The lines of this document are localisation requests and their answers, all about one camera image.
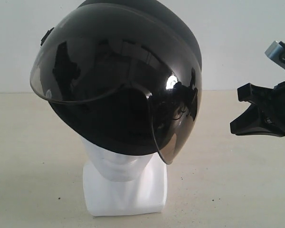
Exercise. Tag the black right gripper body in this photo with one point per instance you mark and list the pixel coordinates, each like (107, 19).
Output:
(275, 120)

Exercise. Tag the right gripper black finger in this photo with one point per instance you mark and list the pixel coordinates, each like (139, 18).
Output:
(255, 94)
(253, 121)

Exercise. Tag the black helmet with tinted visor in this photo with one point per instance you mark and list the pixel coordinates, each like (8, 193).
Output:
(123, 74)

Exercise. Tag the white mannequin head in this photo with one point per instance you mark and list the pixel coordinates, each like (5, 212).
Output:
(122, 185)

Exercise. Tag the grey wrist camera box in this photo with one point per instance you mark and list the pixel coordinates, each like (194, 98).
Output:
(276, 53)

